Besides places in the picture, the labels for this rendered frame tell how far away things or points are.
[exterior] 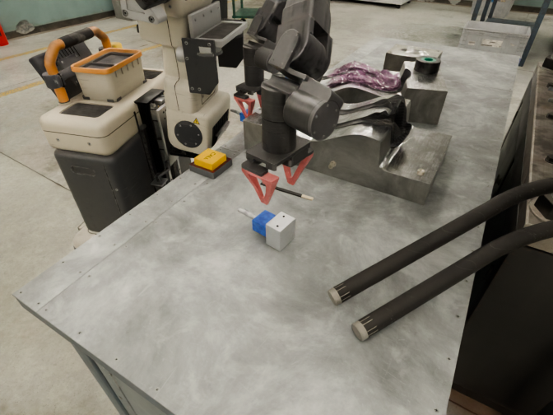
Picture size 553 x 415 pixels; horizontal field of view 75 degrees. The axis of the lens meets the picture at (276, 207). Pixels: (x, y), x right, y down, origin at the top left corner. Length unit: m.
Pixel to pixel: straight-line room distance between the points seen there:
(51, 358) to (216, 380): 1.20
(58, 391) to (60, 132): 0.91
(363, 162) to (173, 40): 0.70
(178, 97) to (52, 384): 1.12
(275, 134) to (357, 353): 0.36
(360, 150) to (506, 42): 3.69
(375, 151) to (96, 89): 0.98
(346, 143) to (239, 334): 0.50
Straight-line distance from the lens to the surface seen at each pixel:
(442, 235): 0.70
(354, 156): 0.87
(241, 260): 0.70
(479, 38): 4.47
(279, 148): 0.58
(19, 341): 1.84
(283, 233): 0.69
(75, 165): 1.44
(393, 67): 1.70
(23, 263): 2.16
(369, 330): 0.60
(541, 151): 1.30
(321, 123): 0.51
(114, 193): 1.42
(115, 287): 0.72
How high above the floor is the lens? 1.32
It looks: 39 degrees down
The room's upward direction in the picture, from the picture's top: straight up
